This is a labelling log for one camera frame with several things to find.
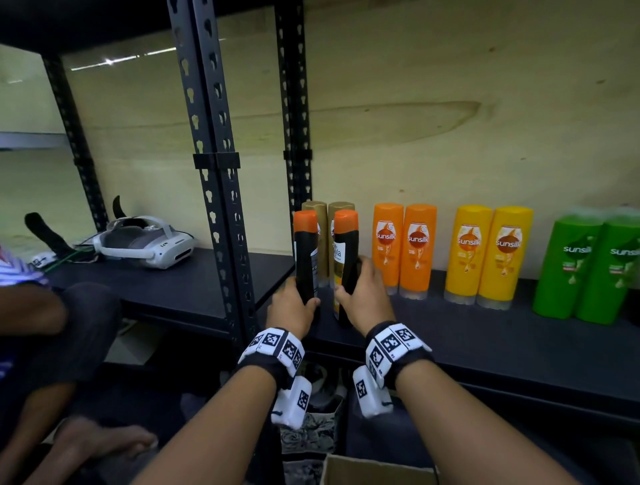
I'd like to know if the person's right hand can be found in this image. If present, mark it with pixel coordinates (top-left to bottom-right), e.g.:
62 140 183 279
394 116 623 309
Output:
333 257 397 336

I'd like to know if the person's left hand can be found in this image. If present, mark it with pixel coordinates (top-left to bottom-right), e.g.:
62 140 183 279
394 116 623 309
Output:
265 277 321 340

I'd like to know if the small orange shampoo bottle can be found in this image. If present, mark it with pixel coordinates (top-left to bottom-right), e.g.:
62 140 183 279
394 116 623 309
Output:
399 203 439 300
371 203 405 296

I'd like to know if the black orange-capped shampoo bottle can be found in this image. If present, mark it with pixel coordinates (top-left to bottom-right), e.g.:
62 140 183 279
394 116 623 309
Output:
293 209 321 306
332 209 360 328

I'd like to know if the small gold shampoo bottle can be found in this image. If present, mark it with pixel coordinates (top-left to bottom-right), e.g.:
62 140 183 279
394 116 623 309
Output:
301 201 329 286
327 201 356 288

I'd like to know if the small yellow shampoo bottle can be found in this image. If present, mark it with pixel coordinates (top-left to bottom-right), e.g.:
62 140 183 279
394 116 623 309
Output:
475 206 535 310
443 205 495 306

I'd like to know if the brown cardboard box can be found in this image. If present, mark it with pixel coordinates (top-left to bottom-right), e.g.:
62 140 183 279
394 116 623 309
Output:
319 453 440 485

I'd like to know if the person's right forearm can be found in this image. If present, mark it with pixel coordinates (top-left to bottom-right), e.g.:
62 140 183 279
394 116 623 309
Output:
395 359 581 485

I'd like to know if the person's left forearm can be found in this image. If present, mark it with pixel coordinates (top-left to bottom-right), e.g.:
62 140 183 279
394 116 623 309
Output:
132 364 279 485

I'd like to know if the left wristband with marker tags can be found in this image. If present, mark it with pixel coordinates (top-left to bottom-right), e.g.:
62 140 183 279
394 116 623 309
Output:
235 327 306 390

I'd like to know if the wristband with marker tags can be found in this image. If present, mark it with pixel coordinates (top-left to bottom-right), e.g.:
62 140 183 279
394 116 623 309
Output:
235 327 306 390
365 321 433 390

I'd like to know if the right wristband with marker tags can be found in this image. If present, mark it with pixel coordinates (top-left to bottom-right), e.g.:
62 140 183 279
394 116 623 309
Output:
365 321 433 390

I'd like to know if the patterned fabric bag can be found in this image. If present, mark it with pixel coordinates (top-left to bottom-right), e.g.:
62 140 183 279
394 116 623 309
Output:
279 364 346 456

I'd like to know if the black printed bag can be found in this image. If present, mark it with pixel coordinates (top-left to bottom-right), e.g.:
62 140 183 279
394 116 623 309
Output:
345 394 436 468

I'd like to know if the white plastic device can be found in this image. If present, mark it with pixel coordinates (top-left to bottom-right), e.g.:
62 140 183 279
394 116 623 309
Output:
92 215 196 270

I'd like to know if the white metal rack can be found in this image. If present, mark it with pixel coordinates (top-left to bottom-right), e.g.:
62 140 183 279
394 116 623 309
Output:
0 131 69 151

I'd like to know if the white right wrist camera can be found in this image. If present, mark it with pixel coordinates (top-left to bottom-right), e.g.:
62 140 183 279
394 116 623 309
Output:
352 364 395 419

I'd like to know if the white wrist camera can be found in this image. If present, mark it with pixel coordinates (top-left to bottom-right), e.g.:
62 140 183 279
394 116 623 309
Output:
352 364 395 419
271 375 313 430

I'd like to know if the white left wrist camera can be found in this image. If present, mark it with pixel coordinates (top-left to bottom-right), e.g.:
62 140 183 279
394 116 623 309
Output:
271 375 313 430

